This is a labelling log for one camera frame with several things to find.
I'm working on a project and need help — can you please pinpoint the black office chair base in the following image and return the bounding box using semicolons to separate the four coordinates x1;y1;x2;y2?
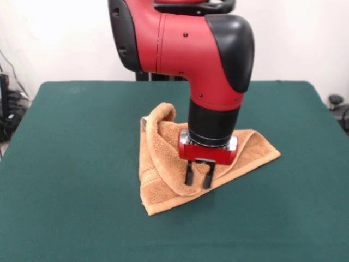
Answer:
328;94;349;137

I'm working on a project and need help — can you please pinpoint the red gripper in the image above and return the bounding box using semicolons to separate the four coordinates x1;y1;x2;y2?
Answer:
177;130;239;189

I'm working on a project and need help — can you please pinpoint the grey cable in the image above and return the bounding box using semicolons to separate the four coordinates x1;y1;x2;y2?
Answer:
0;49;29;98

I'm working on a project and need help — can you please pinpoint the dark green table cloth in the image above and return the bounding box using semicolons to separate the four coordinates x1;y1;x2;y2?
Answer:
0;80;349;262

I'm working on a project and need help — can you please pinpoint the orange terry towel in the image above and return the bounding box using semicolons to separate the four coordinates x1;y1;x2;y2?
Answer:
138;102;281;216

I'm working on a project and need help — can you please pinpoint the black electronics box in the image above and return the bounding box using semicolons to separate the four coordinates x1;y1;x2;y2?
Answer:
0;73;10;142

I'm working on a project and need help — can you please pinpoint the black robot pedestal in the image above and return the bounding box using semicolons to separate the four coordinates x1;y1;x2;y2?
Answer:
135;0;236;82

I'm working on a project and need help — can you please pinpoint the black cable bundle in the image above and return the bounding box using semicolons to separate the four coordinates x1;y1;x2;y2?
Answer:
5;89;32;129

